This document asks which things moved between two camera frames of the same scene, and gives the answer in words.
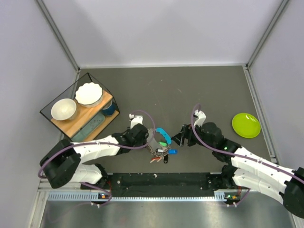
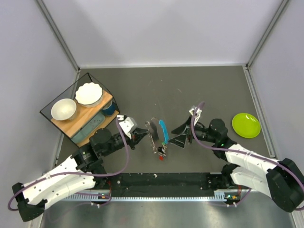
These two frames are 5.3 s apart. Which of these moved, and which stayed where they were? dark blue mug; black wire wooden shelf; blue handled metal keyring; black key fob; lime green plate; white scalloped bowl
Moved: black key fob; blue handled metal keyring
Stayed: white scalloped bowl; dark blue mug; black wire wooden shelf; lime green plate
